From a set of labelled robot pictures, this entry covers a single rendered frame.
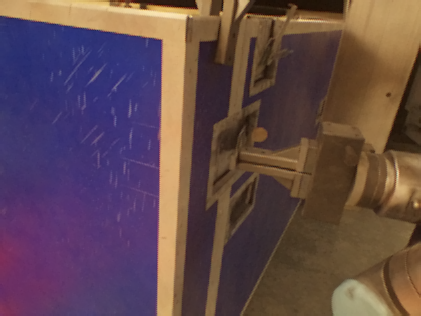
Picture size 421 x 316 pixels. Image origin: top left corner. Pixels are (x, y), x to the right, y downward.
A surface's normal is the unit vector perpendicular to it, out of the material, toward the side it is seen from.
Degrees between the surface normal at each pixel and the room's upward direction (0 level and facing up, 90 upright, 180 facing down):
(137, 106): 90
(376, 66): 90
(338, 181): 90
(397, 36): 90
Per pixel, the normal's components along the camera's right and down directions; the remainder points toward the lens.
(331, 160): -0.24, 0.39
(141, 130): -0.47, 0.34
